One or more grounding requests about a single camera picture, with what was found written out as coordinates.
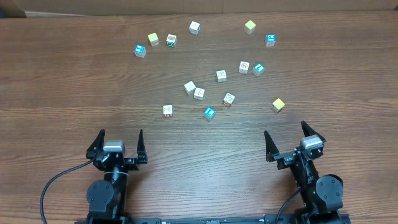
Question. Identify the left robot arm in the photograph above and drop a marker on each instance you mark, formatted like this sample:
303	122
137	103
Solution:
107	197

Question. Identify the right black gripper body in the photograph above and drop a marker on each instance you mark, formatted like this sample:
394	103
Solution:
285	158

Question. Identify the white X letter block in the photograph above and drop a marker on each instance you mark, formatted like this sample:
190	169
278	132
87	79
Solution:
199	93

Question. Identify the white picture block right centre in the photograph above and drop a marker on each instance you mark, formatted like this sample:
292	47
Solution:
243	67

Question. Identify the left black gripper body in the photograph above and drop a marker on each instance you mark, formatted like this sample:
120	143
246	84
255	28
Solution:
130	164

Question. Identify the plain white block centre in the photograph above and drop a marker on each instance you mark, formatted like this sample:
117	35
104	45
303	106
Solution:
189	87

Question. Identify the cardboard back wall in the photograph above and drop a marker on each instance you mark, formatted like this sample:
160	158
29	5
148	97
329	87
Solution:
49	8

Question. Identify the white block top centre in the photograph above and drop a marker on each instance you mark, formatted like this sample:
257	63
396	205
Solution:
194	28

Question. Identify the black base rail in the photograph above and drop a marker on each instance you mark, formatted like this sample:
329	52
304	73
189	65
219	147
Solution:
199	221

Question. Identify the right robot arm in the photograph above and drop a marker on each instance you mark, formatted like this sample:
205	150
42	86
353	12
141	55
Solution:
321	196

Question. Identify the green seven block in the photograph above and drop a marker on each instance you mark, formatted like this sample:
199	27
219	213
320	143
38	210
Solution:
258	69

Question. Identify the red letter white block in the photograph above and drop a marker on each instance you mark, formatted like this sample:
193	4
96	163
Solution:
168	111

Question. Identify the green letter block upper left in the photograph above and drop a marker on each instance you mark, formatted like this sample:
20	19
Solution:
171	40

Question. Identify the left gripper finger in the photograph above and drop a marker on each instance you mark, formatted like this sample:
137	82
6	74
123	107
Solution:
141	150
96	146

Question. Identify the blue L block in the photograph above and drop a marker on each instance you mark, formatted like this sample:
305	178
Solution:
209	113

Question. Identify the yellow block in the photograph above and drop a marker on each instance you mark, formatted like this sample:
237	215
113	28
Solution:
278	105
249	27
153	39

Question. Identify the white picture block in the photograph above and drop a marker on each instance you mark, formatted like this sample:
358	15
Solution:
221	76
243	67

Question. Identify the red edged picture block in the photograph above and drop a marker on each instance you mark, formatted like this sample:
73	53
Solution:
228	99

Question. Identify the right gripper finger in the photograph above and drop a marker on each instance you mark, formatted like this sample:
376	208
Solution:
271	148
308	131

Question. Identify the blue top block far left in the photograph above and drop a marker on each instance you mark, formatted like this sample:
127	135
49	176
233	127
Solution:
140	51

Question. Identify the blue top block upper right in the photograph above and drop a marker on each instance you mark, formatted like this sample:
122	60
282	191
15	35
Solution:
270	40

